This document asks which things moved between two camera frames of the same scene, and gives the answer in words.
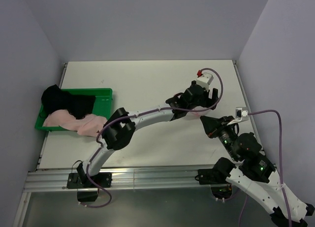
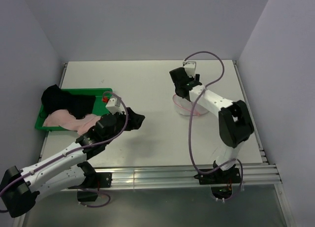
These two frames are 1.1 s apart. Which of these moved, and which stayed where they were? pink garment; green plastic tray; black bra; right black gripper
Moved: right black gripper
Stayed: pink garment; black bra; green plastic tray
